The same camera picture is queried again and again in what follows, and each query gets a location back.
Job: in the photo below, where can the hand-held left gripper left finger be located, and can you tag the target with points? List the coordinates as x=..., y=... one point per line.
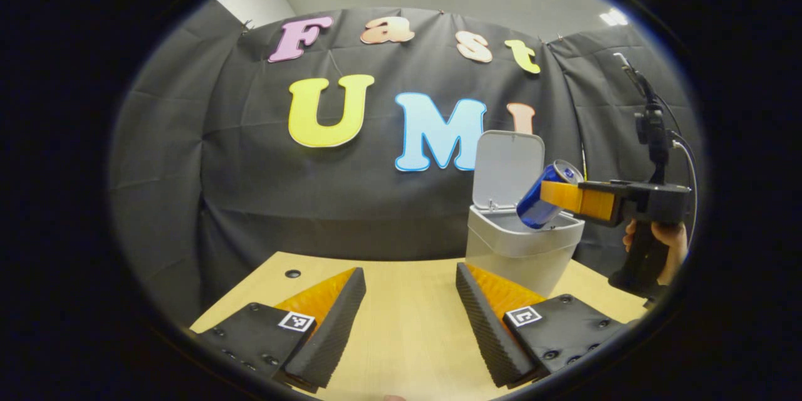
x=332, y=338

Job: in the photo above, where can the blue pop can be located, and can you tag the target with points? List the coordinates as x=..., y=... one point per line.
x=539, y=203

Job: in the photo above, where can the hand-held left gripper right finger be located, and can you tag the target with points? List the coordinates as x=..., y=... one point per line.
x=485, y=332

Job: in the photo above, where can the white desktop garbage bin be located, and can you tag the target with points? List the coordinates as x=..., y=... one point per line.
x=507, y=169

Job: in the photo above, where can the ceiling light panel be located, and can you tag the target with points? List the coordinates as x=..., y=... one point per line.
x=614, y=17

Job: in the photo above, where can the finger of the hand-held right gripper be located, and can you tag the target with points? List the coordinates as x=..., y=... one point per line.
x=589, y=200

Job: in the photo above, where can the black backdrop cloth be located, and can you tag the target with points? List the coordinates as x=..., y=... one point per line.
x=250, y=169

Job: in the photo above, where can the wooden desktop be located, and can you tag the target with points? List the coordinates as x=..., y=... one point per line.
x=407, y=307

